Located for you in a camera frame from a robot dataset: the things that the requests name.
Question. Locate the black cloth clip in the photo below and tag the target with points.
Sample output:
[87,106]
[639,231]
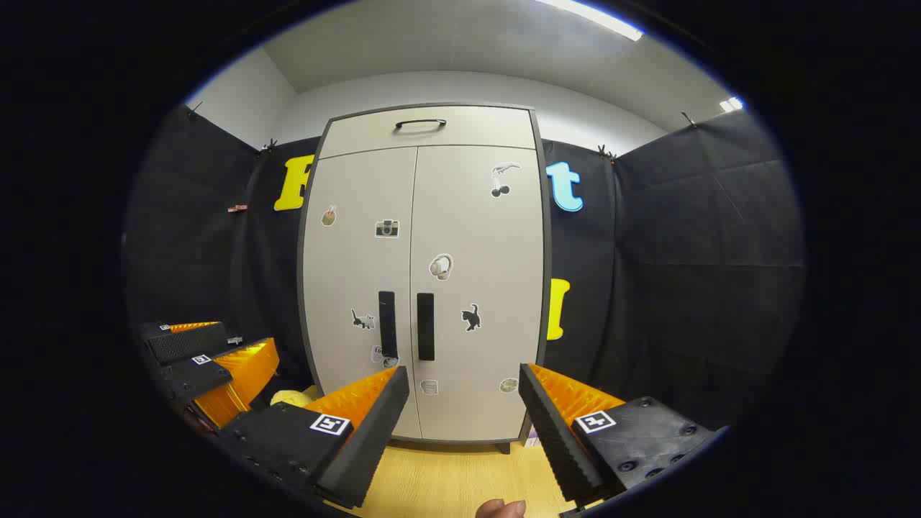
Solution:
[689,119]
[269,147]
[606,152]

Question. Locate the small ceiling light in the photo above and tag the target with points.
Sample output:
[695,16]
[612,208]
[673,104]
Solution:
[731,105]

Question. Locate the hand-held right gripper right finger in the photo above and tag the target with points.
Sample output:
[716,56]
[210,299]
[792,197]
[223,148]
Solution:
[557,439]

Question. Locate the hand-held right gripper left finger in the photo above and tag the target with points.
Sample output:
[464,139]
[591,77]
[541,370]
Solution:
[374,439]

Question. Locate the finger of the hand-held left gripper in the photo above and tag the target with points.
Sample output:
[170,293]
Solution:
[187,344]
[194,374]

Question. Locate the beige shoe cabinet door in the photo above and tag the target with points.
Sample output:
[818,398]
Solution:
[496,259]
[352,273]

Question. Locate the beige double-door shoe cabinet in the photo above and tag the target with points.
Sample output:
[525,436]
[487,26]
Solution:
[489,129]

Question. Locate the long ceiling light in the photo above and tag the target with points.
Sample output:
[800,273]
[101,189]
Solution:
[590,18]

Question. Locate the yellow plush toy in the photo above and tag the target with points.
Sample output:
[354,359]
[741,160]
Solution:
[291,397]

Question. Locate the black backdrop cloth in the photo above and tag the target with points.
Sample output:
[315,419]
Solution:
[683,252]

